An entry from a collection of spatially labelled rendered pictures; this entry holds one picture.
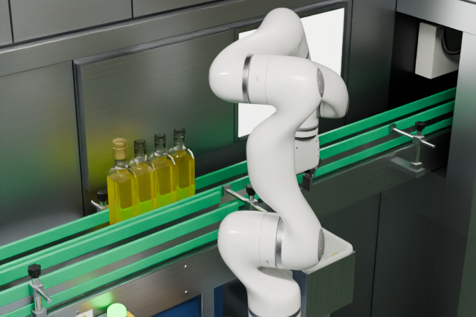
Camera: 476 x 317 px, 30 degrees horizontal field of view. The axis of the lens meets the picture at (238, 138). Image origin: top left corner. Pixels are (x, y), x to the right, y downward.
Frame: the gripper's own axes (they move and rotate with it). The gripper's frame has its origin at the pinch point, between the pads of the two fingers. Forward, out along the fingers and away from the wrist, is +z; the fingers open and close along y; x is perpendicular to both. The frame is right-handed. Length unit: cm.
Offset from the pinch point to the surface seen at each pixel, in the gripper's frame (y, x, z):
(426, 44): -82, -30, -14
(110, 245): 50, -11, 4
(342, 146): -29.3, -13.9, 2.0
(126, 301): 52, -2, 14
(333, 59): -40, -31, -18
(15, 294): 78, -3, 2
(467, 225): -70, 3, 35
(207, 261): 28.2, -2.0, 12.8
